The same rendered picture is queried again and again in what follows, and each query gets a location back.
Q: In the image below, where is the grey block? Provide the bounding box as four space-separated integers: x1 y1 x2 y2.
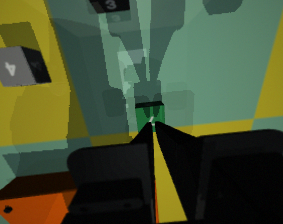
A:
0 45 52 87

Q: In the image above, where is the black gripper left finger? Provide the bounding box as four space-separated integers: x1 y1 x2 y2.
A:
67 122 156 224

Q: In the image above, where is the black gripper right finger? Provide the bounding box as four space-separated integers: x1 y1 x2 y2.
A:
155 121 283 220

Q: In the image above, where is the black block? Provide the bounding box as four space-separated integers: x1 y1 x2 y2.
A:
89 0 130 14

